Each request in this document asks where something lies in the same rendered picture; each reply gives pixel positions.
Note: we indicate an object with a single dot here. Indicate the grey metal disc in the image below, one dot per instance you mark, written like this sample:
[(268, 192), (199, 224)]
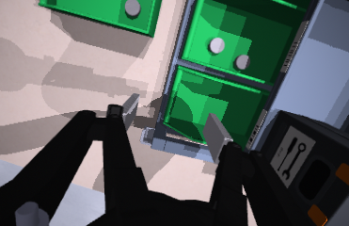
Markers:
[(216, 45), (132, 7), (242, 62)]

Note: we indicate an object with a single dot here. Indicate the black tool case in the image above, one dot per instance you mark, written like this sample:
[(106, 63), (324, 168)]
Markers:
[(312, 159)]

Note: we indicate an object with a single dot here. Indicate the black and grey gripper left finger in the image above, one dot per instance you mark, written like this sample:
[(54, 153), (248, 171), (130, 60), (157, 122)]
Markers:
[(33, 195)]

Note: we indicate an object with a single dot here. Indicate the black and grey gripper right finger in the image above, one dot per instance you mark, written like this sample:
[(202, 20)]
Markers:
[(271, 202)]

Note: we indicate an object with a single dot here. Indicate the dark grey metal shelf rack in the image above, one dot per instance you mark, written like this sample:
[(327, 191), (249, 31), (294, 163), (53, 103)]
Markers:
[(313, 80)]

